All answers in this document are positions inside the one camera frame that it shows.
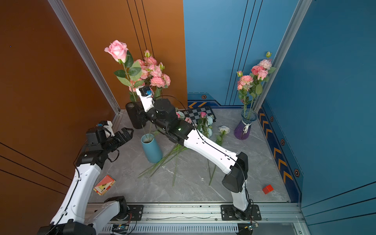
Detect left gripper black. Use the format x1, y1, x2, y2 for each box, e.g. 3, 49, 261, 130
102, 127, 133, 155

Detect black cylindrical vase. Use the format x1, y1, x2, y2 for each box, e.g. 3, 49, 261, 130
126, 101, 146, 129

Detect pink multi bloom stem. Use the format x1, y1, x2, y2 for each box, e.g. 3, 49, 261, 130
150, 73, 171, 88

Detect teal ceramic vase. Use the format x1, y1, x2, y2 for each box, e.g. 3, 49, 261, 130
141, 134, 163, 164

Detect bunch of pink flowers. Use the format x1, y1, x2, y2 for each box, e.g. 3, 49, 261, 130
139, 115, 236, 178

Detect large peach bloom stem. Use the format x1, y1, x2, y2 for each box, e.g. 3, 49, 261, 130
129, 78, 145, 102

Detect pale pink double stem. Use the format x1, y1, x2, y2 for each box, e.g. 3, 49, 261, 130
148, 62, 165, 77

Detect light pink rose stem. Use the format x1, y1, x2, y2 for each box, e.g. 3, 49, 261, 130
104, 40, 142, 88

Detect peach double bloom stem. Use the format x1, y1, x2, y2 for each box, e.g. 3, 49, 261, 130
136, 50, 158, 80

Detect pink double bloom stem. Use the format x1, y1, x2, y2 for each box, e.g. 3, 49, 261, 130
237, 71, 254, 112

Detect pale pink carnation stem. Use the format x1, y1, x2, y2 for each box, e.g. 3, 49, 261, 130
258, 52, 272, 71

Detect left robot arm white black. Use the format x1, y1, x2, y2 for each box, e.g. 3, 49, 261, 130
37, 124, 134, 235

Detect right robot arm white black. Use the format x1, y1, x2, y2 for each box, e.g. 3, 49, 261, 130
140, 96, 252, 220

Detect blue purple glass vase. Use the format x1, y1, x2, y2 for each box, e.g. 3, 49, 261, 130
234, 109, 258, 140

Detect black white chessboard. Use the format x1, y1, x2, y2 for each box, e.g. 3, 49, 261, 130
182, 106, 216, 124

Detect red box left side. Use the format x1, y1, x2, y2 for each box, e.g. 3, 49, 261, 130
93, 175, 116, 195

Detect left green circuit board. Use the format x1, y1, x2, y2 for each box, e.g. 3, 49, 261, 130
111, 224, 131, 235

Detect red block right side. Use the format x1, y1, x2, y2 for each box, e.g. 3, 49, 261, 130
262, 185, 274, 194

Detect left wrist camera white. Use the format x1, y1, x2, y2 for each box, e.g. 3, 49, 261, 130
97, 120, 115, 138

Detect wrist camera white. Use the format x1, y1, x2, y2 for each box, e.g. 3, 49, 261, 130
97, 120, 115, 138
136, 86, 154, 112

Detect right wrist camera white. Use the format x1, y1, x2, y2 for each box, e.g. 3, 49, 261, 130
136, 86, 154, 112

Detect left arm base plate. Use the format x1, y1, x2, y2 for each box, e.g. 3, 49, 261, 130
115, 205, 144, 222

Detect aluminium front rail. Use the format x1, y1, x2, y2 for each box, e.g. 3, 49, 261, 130
129, 202, 305, 224

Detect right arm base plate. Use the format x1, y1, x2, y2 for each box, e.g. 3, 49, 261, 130
220, 204, 262, 221

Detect left aluminium corner post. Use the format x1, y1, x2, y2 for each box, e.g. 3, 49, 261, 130
48, 0, 121, 115

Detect aluminium corner post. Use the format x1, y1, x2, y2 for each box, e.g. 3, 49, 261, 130
254, 0, 312, 113
48, 0, 121, 115

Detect right aluminium corner post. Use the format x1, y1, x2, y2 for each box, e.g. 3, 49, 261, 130
254, 0, 312, 113

